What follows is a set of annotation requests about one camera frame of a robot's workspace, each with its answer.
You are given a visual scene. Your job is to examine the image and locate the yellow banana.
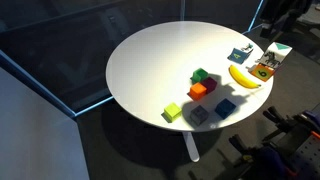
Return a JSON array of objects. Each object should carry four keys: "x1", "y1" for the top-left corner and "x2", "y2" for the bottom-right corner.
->
[{"x1": 228, "y1": 64, "x2": 262, "y2": 90}]

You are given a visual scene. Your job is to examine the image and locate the grey building block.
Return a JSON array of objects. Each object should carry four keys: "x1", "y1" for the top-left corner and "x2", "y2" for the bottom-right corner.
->
[{"x1": 189, "y1": 104, "x2": 210, "y2": 127}]

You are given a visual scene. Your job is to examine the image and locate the small teal toy figure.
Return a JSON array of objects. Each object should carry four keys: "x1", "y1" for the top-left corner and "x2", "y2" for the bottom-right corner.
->
[{"x1": 240, "y1": 43, "x2": 254, "y2": 54}]

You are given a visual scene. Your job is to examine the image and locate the white zebra picture card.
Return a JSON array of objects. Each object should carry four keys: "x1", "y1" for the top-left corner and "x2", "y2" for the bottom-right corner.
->
[{"x1": 255, "y1": 41, "x2": 293, "y2": 70}]

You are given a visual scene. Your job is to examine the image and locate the orange building block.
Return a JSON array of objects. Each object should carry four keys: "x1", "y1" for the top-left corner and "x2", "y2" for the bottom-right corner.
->
[{"x1": 189, "y1": 82, "x2": 208, "y2": 101}]

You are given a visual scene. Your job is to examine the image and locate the black clamp with yellow trigger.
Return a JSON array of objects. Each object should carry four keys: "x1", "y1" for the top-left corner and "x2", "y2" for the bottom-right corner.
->
[{"x1": 229, "y1": 133, "x2": 268, "y2": 168}]

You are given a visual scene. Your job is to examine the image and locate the blue metal partition frame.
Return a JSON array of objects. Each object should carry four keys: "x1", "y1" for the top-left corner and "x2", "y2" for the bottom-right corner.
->
[{"x1": 0, "y1": 49, "x2": 115, "y2": 118}]

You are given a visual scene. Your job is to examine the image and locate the lime yellow building block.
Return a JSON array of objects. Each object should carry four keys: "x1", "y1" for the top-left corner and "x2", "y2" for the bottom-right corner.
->
[{"x1": 163, "y1": 102, "x2": 183, "y2": 123}]

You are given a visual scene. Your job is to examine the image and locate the white table leg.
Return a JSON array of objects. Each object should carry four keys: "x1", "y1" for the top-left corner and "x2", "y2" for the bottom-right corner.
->
[{"x1": 182, "y1": 131, "x2": 201, "y2": 163}]

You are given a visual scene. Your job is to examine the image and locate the black bar clamp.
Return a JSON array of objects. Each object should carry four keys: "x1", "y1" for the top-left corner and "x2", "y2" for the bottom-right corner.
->
[{"x1": 262, "y1": 105, "x2": 303, "y2": 141}]

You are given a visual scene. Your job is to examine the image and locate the green building block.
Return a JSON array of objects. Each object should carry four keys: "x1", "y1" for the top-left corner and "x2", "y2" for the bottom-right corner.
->
[{"x1": 190, "y1": 67, "x2": 210, "y2": 84}]

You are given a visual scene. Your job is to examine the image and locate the dark chair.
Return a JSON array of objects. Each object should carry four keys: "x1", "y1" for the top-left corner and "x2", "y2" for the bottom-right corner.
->
[{"x1": 259, "y1": 0, "x2": 320, "y2": 38}]

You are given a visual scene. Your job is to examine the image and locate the blue card number four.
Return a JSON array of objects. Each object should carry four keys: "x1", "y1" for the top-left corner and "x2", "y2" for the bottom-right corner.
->
[{"x1": 227, "y1": 47, "x2": 250, "y2": 65}]

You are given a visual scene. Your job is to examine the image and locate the black perforated board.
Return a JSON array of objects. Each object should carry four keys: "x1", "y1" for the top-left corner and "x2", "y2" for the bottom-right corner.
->
[{"x1": 289, "y1": 133, "x2": 320, "y2": 180}]

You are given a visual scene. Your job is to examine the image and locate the white panel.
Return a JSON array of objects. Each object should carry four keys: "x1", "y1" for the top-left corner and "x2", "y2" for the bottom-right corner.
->
[{"x1": 0, "y1": 67, "x2": 90, "y2": 180}]

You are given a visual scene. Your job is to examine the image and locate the blue building block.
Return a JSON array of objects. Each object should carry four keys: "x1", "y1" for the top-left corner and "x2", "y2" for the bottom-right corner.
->
[{"x1": 214, "y1": 98, "x2": 237, "y2": 120}]

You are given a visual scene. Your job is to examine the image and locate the pink building block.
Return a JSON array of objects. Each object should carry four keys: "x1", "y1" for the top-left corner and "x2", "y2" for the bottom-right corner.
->
[{"x1": 200, "y1": 76, "x2": 218, "y2": 94}]

